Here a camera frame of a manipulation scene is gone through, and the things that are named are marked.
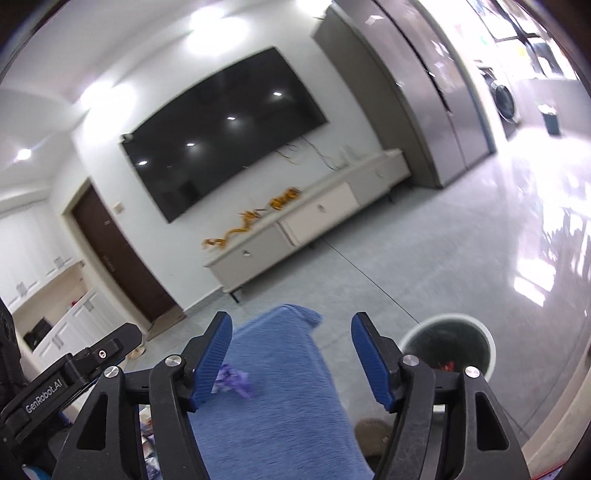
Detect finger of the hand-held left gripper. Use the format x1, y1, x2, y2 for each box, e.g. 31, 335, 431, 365
74, 323, 143, 370

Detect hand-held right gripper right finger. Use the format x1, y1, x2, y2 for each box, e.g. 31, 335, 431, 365
351, 311, 532, 480

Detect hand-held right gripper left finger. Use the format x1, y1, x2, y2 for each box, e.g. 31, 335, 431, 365
51, 311, 234, 480

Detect purple wrapper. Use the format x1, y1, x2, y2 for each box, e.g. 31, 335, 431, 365
212, 364, 254, 400

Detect grey white-rimmed trash bin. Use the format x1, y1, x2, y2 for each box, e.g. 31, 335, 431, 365
398, 313, 497, 411

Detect white lower cabinet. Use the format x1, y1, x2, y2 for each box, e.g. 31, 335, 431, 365
28, 286, 144, 370

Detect brown cardboard doormat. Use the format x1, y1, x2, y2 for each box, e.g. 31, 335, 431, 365
148, 308, 186, 340

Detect black countertop box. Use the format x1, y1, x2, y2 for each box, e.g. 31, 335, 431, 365
23, 318, 51, 349

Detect blue table cloth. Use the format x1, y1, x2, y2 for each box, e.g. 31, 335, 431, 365
185, 304, 375, 480

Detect brown fuzzy object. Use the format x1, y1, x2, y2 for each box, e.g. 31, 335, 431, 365
355, 418, 393, 457

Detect dark brown entrance door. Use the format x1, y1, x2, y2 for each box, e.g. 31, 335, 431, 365
71, 185, 178, 324

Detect long orange garland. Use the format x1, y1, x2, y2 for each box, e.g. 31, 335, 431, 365
202, 208, 267, 251

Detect cream low television cabinet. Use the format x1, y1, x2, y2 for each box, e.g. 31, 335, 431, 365
203, 148, 411, 303

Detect short orange garland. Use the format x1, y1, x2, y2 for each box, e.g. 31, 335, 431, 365
272, 187, 302, 209

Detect grey refrigerator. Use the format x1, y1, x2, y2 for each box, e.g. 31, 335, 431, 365
314, 0, 495, 188

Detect grey washing machine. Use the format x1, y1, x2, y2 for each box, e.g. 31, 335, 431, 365
480, 69, 520, 139

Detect small teal bin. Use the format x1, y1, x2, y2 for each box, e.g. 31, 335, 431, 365
538, 105, 561, 136

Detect white upper wall cabinet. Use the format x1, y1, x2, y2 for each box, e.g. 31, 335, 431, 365
0, 212, 79, 315

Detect loose television cables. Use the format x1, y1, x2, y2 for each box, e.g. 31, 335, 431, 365
277, 136, 345, 169

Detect large black wall television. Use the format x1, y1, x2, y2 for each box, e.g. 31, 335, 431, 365
121, 46, 329, 224

